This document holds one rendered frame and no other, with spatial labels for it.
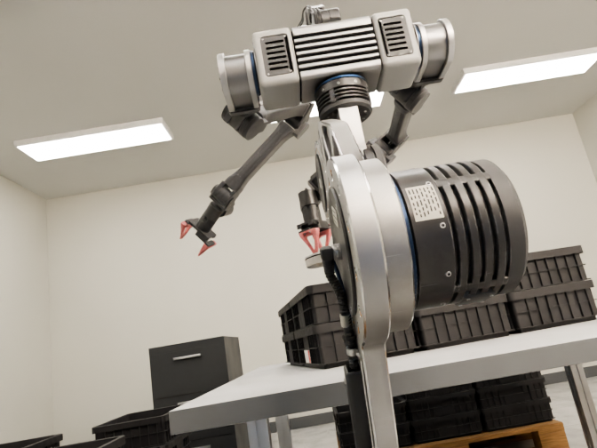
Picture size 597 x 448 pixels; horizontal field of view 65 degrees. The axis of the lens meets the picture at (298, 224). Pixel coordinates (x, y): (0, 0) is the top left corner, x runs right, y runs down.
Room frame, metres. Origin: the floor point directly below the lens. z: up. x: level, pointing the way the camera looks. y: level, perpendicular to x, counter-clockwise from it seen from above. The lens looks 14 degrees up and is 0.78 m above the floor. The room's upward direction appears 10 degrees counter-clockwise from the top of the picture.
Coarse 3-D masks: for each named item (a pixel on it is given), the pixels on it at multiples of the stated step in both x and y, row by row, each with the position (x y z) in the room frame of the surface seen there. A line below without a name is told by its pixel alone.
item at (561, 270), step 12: (528, 264) 1.45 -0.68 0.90; (540, 264) 1.46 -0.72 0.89; (552, 264) 1.46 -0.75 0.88; (564, 264) 1.47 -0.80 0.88; (576, 264) 1.48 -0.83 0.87; (528, 276) 1.45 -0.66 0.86; (540, 276) 1.45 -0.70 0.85; (552, 276) 1.46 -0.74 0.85; (564, 276) 1.47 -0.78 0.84; (576, 276) 1.48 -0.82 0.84; (516, 288) 1.44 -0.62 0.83; (528, 288) 1.43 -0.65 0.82
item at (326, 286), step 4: (312, 284) 1.31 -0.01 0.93; (316, 284) 1.31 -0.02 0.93; (320, 284) 1.31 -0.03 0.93; (324, 284) 1.32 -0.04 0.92; (328, 284) 1.32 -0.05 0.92; (304, 288) 1.34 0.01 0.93; (308, 288) 1.31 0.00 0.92; (312, 288) 1.31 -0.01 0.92; (316, 288) 1.31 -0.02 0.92; (320, 288) 1.31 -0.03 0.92; (324, 288) 1.32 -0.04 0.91; (328, 288) 1.32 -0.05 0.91; (332, 288) 1.32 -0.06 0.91; (300, 292) 1.41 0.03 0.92; (304, 292) 1.35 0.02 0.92; (308, 292) 1.31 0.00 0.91; (312, 292) 1.31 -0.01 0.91; (316, 292) 1.31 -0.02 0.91; (296, 296) 1.50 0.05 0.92; (300, 296) 1.42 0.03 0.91; (304, 296) 1.36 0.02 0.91; (292, 300) 1.59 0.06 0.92; (296, 300) 1.52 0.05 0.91; (292, 304) 1.61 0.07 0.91
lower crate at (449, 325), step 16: (480, 304) 1.40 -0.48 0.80; (496, 304) 1.42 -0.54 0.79; (416, 320) 1.40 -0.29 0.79; (432, 320) 1.38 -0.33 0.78; (448, 320) 1.39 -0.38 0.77; (464, 320) 1.40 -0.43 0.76; (480, 320) 1.40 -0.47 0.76; (496, 320) 1.42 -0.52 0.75; (416, 336) 1.42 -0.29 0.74; (432, 336) 1.38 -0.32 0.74; (448, 336) 1.39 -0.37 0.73; (464, 336) 1.40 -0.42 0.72; (480, 336) 1.40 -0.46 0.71; (496, 336) 1.42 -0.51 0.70
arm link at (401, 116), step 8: (424, 88) 1.23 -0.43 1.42; (416, 96) 1.22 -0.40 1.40; (424, 96) 1.22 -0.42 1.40; (400, 104) 1.31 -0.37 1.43; (408, 104) 1.24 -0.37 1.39; (416, 104) 1.23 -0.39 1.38; (400, 112) 1.35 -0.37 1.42; (408, 112) 1.32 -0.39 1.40; (416, 112) 1.31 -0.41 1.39; (392, 120) 1.45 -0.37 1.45; (400, 120) 1.40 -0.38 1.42; (408, 120) 1.44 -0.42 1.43; (392, 128) 1.50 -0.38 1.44; (400, 128) 1.46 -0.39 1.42; (384, 136) 1.62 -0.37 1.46; (392, 136) 1.56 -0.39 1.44; (400, 136) 1.55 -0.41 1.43; (408, 136) 1.60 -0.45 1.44; (384, 144) 1.61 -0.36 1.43; (392, 144) 1.64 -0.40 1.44; (400, 144) 1.61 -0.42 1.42; (392, 152) 1.61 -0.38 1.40
